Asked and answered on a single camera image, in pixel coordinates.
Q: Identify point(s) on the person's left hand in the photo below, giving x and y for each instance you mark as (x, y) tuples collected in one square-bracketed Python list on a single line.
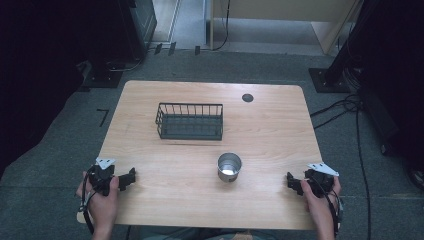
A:
[(103, 205)]

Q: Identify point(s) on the metal cup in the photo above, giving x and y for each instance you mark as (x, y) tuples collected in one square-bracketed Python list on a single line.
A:
[(229, 167)]

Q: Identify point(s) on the black stand post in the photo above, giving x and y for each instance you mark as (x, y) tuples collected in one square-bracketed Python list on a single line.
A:
[(346, 46)]

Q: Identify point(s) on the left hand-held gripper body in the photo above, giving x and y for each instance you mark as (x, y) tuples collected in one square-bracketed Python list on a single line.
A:
[(100, 176)]

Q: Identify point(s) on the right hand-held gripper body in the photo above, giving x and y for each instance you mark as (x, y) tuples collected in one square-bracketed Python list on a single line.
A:
[(319, 181)]

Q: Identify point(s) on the person's right hand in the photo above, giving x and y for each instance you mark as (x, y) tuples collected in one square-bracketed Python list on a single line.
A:
[(316, 208)]

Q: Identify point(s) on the black stand base plate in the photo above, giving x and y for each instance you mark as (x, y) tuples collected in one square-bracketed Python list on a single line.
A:
[(325, 85)]

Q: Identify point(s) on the black equipment cabinet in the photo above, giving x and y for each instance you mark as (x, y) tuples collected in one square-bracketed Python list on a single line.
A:
[(141, 26)]

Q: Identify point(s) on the black floor stand base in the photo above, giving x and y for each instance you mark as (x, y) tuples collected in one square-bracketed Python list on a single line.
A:
[(103, 78)]

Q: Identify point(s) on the light wooden cabinet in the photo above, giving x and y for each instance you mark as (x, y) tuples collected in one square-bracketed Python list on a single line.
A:
[(286, 10)]

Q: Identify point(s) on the black curtain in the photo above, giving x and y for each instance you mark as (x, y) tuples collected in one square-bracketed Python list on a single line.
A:
[(40, 73), (396, 83)]

